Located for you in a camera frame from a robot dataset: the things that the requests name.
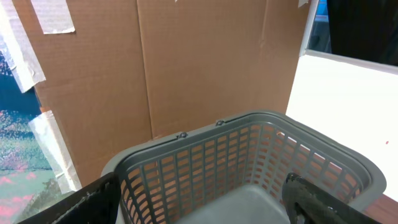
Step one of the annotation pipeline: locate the white tape strip far left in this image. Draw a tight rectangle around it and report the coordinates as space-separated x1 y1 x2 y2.
1 0 46 93

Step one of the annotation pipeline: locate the grey plastic mesh basket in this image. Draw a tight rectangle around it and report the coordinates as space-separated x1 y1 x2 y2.
103 111 387 223

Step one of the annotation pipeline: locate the white tape strip upper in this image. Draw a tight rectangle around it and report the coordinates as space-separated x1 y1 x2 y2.
31 0 75 35

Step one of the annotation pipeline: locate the brown cardboard panel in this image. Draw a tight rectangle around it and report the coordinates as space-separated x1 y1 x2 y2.
14 0 310 185

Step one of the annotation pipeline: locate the white tape strip lower left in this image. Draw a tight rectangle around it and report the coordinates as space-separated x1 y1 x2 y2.
29 110 82 194

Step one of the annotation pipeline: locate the white tape strip right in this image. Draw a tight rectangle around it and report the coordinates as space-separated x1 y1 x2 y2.
298 0 310 8

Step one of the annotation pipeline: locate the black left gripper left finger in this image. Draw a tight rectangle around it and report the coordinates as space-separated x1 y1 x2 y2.
21 172 121 224

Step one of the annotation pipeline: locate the white tape strip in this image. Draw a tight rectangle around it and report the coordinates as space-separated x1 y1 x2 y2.
29 110 82 194
31 0 75 35
1 0 46 93
298 0 310 8

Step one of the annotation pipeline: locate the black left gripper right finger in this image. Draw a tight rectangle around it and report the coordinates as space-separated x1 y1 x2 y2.
282 172 380 224

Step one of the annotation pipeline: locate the colourful painted panel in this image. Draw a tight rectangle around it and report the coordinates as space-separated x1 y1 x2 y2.
1 57 70 223

